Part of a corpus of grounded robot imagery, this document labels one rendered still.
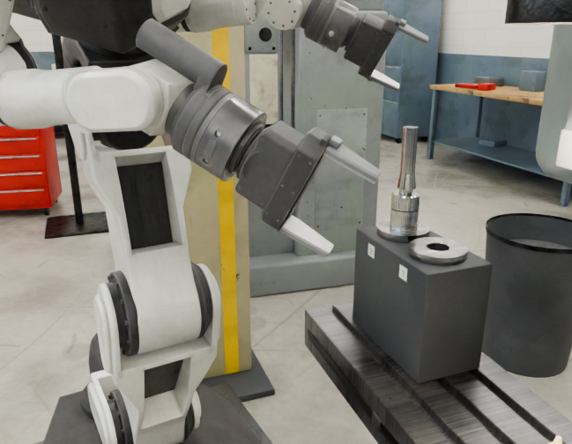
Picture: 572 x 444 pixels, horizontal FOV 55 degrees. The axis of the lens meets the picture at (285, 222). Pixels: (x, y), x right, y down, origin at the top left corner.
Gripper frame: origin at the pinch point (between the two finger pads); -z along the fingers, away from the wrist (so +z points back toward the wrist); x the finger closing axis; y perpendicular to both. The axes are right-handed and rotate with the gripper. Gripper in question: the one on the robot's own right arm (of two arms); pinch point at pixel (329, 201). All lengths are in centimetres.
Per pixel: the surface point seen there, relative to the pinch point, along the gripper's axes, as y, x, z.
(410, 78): 710, -147, 25
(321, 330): 27.8, -38.1, -10.0
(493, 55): 674, -66, -46
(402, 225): 32.3, -13.2, -11.1
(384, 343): 24.2, -29.8, -19.6
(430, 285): 18.8, -12.5, -18.2
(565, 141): -6.2, 18.9, -13.6
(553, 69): 1.8, 22.1, -10.7
